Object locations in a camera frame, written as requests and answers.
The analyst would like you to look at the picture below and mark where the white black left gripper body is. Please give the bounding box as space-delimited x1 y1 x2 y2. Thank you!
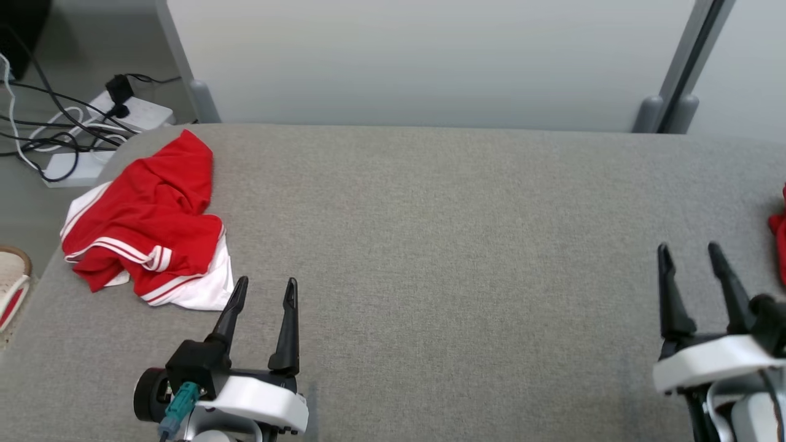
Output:
212 367 309 436

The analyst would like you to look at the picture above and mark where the white power strip with adapter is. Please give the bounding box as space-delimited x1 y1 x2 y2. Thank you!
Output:
86 91 175 133

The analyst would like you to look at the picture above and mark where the teal camera cable connector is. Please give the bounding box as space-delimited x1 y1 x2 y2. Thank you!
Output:
158 381 203 440

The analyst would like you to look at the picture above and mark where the black cabinet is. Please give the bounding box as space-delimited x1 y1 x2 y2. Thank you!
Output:
0 0 53 81

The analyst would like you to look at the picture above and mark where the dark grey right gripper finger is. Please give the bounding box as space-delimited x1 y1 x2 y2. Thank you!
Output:
657 242 698 342
707 241 757 336

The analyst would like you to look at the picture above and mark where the white red shoe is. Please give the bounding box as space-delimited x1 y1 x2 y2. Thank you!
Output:
0 246 33 333

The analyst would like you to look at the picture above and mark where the grey single-footed partition post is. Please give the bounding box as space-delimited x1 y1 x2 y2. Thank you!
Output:
154 0 222 124

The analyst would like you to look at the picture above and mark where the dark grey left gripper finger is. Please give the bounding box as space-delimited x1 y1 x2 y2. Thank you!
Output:
209 276 249 357
268 277 300 376

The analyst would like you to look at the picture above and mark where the thin black adapter cable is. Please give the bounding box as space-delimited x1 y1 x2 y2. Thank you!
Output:
126 73 182 86

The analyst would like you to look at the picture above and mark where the grey double-footed partition post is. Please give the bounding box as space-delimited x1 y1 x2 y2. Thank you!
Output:
632 0 737 134

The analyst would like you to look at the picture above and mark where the looped black cable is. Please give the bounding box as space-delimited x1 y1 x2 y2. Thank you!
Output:
0 130 82 183

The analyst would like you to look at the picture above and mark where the black plug adapter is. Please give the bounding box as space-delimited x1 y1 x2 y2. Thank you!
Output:
106 74 136 119

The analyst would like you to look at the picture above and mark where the red basketball shorts white stripe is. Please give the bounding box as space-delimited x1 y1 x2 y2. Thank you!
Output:
768 183 786 288

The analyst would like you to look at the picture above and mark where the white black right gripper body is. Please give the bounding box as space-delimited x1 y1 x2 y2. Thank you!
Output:
652 333 786 394

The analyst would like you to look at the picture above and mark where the red basketball jersey number 23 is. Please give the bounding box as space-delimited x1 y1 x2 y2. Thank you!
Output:
60 129 235 311

